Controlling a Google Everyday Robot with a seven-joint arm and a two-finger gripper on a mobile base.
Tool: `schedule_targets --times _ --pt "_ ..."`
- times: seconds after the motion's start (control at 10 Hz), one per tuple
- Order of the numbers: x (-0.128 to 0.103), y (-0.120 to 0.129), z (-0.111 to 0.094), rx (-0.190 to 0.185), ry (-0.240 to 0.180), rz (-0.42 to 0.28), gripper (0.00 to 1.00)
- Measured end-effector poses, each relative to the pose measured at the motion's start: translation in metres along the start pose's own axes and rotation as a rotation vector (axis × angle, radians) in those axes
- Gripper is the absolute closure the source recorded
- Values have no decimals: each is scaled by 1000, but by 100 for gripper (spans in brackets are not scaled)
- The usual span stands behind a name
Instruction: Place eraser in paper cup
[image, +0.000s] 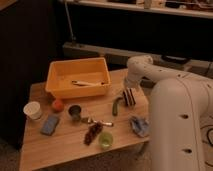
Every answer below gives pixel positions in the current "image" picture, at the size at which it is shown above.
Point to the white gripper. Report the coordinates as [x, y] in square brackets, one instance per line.
[131, 82]

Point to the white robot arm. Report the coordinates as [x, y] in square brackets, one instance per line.
[176, 103]

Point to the dark metal cup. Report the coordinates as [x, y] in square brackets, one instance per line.
[75, 112]

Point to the white paper cup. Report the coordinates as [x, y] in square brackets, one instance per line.
[33, 110]

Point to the green chili pepper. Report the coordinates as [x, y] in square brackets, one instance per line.
[115, 106]

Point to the crumpled blue cloth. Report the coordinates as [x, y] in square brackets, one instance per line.
[139, 126]

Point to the white marker in bin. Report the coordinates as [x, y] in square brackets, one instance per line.
[84, 83]

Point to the bunch of dark grapes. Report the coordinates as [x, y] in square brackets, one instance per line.
[92, 133]

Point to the silver metal tool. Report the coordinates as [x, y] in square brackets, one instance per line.
[89, 120]

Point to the orange plastic bin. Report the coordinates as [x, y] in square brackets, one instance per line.
[61, 73]

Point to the orange fruit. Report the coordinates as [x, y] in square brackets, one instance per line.
[57, 105]

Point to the wooden table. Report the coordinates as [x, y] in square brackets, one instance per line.
[67, 143]

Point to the blue sponge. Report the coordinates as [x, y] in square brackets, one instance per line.
[50, 125]

